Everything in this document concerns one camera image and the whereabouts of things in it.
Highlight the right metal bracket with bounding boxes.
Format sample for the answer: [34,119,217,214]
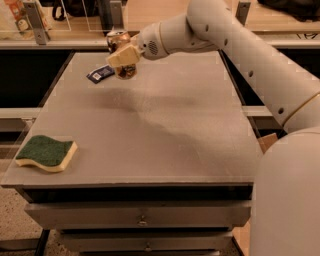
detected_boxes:
[235,0,251,25]

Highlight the left metal bracket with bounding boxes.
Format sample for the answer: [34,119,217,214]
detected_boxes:
[23,0,49,45]

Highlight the dark bag top right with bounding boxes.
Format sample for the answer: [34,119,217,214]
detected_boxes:
[257,0,320,22]

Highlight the lower grey drawer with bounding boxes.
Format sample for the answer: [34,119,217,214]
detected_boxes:
[61,230,232,252]

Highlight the blue rxbar blueberry wrapper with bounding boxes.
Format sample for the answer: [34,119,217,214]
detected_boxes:
[87,65,115,84]

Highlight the black bag on back table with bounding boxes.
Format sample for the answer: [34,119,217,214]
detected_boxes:
[52,0,99,21]

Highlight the middle metal bracket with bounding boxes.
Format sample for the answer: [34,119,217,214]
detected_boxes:
[110,0,124,30]

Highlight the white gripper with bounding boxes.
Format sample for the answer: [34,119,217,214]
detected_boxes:
[107,23,168,68]

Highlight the orange soda can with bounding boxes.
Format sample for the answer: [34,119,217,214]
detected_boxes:
[106,30,137,80]

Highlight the orange labelled bottle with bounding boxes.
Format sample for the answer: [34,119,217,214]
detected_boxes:
[3,0,32,32]

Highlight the brown cardboard box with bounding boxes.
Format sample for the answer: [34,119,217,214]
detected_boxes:
[233,133,278,256]

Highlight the metal bracket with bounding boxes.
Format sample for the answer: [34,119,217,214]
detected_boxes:
[235,0,251,25]
[110,0,124,30]
[23,0,49,45]

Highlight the grey drawer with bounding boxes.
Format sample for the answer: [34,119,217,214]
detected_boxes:
[61,230,232,252]
[25,201,251,230]

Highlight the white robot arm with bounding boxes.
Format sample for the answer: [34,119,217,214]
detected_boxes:
[108,0,320,256]

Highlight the green and yellow sponge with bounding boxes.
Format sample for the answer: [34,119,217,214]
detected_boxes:
[15,135,78,172]

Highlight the upper grey drawer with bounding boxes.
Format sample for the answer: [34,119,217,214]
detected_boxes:
[25,201,251,230]

